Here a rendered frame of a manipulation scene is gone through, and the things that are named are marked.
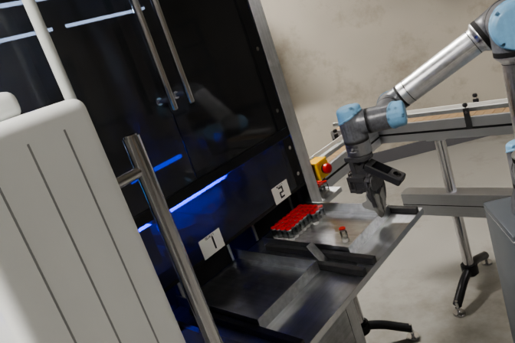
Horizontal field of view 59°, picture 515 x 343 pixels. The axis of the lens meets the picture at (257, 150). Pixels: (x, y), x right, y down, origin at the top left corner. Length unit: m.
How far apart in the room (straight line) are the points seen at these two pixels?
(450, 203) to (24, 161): 2.10
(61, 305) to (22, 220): 0.10
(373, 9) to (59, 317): 4.04
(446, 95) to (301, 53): 1.38
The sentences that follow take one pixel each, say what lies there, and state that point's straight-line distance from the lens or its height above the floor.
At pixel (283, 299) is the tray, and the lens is 1.24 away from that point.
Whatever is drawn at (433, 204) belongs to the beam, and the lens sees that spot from 2.45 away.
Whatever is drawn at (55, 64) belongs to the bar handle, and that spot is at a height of 1.62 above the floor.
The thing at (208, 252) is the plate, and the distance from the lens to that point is 1.38.
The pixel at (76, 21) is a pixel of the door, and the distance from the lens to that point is 1.23.
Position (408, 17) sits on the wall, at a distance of 4.42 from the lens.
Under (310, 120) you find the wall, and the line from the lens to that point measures 4.46.
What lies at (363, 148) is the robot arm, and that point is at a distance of 1.38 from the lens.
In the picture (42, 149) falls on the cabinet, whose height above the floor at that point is 1.51.
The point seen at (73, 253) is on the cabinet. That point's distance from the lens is 0.56.
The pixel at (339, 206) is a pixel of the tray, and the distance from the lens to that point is 1.64.
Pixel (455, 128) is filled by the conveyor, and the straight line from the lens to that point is 2.20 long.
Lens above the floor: 1.55
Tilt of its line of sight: 14 degrees down
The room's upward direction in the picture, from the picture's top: 19 degrees counter-clockwise
